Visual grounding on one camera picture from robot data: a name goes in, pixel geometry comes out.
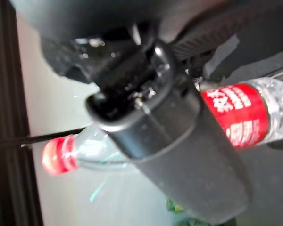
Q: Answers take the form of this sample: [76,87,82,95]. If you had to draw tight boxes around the clear water bottle red label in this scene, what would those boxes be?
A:
[42,75,283,176]

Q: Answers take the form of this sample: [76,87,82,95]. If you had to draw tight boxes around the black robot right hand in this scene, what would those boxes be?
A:
[9,0,283,224]

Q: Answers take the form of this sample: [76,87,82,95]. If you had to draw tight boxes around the black drink shelf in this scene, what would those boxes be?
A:
[0,0,44,226]

